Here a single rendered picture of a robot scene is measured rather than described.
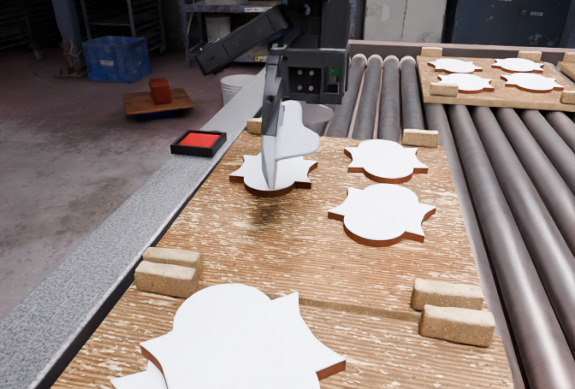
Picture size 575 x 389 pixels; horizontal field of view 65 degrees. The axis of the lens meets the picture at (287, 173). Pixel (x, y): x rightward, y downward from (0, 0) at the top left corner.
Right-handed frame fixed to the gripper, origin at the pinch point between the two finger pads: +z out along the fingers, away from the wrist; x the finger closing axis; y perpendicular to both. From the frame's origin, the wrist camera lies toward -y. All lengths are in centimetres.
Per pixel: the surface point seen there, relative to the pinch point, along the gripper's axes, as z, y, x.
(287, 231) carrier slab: 7.0, 1.7, -3.1
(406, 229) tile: 5.8, 15.3, -1.7
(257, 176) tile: 4.9, -4.9, 7.4
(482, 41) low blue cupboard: 28, 109, 471
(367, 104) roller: 4, 8, 51
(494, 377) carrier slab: 8.6, 21.7, -19.5
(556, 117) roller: 4, 47, 52
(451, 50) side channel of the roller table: -2, 31, 102
